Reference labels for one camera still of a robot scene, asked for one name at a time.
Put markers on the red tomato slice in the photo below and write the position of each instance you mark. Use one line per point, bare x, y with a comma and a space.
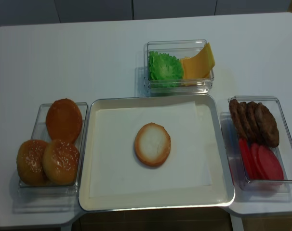
247, 158

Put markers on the green lettuce leaf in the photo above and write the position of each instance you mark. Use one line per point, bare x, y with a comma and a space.
164, 70

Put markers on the clear lettuce cheese container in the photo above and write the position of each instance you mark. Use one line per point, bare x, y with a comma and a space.
179, 49

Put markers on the bottom bun half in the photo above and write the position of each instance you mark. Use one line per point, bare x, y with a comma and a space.
152, 145

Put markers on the white metal tray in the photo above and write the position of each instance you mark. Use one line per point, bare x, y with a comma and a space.
220, 192

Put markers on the white paper sheet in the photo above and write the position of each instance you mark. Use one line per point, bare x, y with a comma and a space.
115, 168

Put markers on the front cheese slice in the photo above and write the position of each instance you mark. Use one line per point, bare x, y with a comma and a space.
190, 67

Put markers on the cheese slice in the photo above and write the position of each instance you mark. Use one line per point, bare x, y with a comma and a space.
190, 67
206, 62

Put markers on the back cheese slice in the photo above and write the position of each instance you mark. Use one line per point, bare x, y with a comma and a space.
206, 62

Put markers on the plain orange bun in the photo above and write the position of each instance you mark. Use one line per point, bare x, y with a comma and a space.
64, 120

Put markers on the leftmost brown patty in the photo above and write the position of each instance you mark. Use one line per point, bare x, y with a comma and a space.
233, 108

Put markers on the brown patty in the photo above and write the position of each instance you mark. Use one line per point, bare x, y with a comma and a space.
233, 108
267, 125
250, 113
245, 123

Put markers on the right sesame bun top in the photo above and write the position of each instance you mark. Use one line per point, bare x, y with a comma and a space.
60, 162

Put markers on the sesame bun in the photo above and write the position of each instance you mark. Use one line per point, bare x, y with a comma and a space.
29, 162
60, 162

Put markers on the clear left bun container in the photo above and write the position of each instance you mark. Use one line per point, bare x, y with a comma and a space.
40, 133

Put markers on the middle tomato slice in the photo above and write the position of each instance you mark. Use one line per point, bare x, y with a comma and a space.
260, 174

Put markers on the rightmost brown patty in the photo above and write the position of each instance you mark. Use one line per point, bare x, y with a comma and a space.
267, 125

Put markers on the left sesame bun top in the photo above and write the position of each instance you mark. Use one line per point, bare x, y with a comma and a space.
29, 162

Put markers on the clear patty tomato container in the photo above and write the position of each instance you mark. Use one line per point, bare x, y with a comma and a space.
283, 151

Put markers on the front tomato slice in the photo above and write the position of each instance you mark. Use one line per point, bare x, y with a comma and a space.
269, 164

